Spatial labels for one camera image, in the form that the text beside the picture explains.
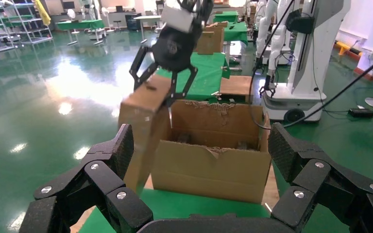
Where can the black power adapter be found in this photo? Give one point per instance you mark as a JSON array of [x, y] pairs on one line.
[[361, 113]]

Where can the white table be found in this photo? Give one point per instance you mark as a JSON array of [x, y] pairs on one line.
[[148, 17]]

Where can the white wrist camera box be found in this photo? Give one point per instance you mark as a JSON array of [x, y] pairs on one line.
[[177, 18]]

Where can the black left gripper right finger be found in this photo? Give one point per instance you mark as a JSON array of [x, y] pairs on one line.
[[315, 180]]

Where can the small brown cardboard box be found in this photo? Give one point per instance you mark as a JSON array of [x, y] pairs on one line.
[[141, 122]]

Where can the yellow hanging cloth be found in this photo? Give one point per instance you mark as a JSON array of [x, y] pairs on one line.
[[43, 14]]

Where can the green table cloth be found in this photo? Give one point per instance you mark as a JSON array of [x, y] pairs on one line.
[[80, 24], [209, 74], [236, 32]]

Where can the large open cardboard carton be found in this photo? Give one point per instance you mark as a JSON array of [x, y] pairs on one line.
[[205, 173]]

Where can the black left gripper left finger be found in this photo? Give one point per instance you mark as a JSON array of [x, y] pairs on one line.
[[103, 180]]

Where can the metal shelf rack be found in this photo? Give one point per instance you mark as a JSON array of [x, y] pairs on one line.
[[32, 40]]

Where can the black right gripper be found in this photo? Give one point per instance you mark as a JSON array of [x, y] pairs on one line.
[[173, 51]]

